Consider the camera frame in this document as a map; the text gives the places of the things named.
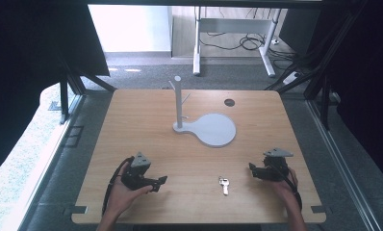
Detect silver key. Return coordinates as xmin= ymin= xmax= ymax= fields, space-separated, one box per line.
xmin=217 ymin=176 xmax=231 ymax=196

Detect white key stand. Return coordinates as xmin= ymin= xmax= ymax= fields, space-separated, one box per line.
xmin=167 ymin=75 xmax=238 ymax=148

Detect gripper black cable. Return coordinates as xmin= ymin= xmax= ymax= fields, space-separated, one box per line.
xmin=101 ymin=156 xmax=136 ymax=217
xmin=269 ymin=163 xmax=303 ymax=211

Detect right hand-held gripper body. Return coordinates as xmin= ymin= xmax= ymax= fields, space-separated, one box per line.
xmin=252 ymin=147 xmax=294 ymax=183

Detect white power strip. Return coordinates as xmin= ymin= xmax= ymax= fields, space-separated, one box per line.
xmin=282 ymin=70 xmax=301 ymax=86

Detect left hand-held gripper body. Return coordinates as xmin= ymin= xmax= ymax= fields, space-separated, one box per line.
xmin=120 ymin=151 xmax=160 ymax=192

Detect person's left hand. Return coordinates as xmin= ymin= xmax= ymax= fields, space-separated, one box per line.
xmin=104 ymin=162 xmax=154 ymax=218

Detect black metal stand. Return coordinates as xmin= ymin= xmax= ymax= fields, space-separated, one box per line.
xmin=49 ymin=47 xmax=117 ymax=125
xmin=265 ymin=0 xmax=369 ymax=131

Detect white desk frame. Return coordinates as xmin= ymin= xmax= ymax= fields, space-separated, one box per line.
xmin=192 ymin=6 xmax=283 ymax=78

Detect person's right hand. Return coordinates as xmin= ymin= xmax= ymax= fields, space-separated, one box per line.
xmin=269 ymin=167 xmax=300 ymax=206

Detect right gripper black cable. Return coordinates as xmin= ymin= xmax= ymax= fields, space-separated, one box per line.
xmin=269 ymin=163 xmax=303 ymax=211

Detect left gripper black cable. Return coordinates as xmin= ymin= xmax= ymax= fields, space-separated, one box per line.
xmin=101 ymin=156 xmax=136 ymax=217

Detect black floor cables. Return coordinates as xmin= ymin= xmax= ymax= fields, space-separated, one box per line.
xmin=199 ymin=8 xmax=298 ymax=70

